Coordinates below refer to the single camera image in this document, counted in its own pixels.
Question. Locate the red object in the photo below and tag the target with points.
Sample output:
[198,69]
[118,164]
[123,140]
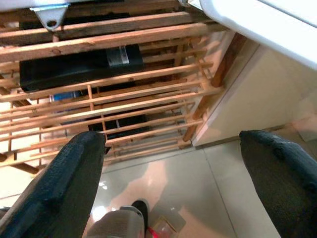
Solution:
[154,233]

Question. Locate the blue capped bottle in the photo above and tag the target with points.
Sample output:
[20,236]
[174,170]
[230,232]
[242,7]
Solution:
[68,96]

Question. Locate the wooden slatted wine rack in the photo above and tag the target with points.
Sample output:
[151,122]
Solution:
[153,33]

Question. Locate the white metal bracket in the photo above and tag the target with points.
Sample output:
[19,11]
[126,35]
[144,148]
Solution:
[50,15]

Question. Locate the small cardboard box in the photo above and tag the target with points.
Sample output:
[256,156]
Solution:
[167,224]

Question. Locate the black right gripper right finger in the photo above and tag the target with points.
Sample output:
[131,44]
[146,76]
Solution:
[284,188]

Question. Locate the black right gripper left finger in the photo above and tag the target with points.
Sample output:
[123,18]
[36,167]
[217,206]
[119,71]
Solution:
[59,188]

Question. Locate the black robot foot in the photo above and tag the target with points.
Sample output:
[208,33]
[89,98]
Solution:
[141,208]

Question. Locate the cream cabinet with white top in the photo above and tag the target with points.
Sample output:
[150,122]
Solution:
[262,94]

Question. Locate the large black wine bottle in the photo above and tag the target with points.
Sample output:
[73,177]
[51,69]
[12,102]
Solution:
[64,70]

